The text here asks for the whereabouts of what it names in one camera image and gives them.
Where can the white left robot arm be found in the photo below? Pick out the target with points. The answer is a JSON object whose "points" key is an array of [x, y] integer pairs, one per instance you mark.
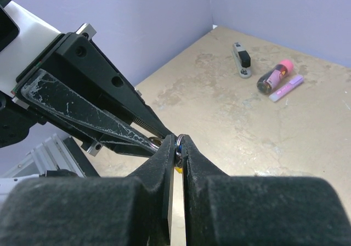
{"points": [[23, 37]]}

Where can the pink highlighter marker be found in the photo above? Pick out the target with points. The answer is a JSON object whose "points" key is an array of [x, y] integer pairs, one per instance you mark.
{"points": [[285, 89]]}

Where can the grey black stapler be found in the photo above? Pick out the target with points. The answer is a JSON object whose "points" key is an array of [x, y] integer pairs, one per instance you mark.
{"points": [[242, 60]]}

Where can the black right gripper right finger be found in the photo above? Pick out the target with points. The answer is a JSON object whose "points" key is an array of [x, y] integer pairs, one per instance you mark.
{"points": [[252, 210]]}

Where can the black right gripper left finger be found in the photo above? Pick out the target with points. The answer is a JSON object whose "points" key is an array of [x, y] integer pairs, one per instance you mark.
{"points": [[131, 210]]}

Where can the pink capped bottle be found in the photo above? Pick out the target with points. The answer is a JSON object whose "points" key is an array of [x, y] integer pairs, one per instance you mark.
{"points": [[270, 81]]}

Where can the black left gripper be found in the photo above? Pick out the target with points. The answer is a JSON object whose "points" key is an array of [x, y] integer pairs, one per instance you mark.
{"points": [[70, 85]]}

